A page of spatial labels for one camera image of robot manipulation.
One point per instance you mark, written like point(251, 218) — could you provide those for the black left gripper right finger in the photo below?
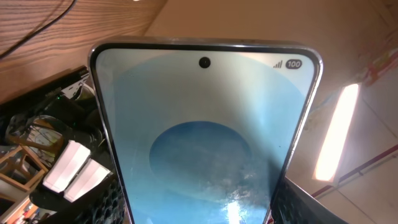
point(292, 205)

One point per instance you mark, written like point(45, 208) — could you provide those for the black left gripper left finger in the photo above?
point(103, 204)

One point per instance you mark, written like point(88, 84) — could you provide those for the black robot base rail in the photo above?
point(31, 98)

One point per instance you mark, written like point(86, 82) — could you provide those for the blue screen Galaxy smartphone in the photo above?
point(202, 130)

